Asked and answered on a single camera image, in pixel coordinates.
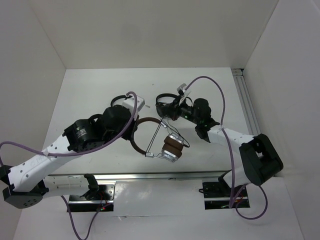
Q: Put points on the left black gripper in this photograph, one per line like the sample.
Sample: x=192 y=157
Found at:
x=133 y=127

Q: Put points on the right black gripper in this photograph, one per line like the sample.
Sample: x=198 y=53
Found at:
x=175 y=109

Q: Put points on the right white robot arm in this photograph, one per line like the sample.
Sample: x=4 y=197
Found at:
x=254 y=160

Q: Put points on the right black folded headphones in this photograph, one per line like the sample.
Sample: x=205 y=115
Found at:
x=168 y=110

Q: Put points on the black folded headphones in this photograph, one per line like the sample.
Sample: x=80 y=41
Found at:
x=168 y=110
x=118 y=101

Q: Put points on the left black folded headphones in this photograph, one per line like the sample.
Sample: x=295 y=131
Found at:
x=118 y=101

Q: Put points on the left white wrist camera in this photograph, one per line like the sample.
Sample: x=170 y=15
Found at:
x=130 y=103

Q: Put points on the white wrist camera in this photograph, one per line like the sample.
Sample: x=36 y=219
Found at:
x=130 y=103
x=183 y=93

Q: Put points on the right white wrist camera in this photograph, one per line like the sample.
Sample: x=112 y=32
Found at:
x=183 y=93

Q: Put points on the aluminium side rail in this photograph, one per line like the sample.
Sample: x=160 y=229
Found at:
x=245 y=100

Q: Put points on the aluminium front rail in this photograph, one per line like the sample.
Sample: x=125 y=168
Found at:
x=167 y=176

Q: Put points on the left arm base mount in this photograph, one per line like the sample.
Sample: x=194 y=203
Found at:
x=103 y=200

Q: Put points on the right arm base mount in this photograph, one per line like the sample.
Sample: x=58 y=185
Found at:
x=215 y=197

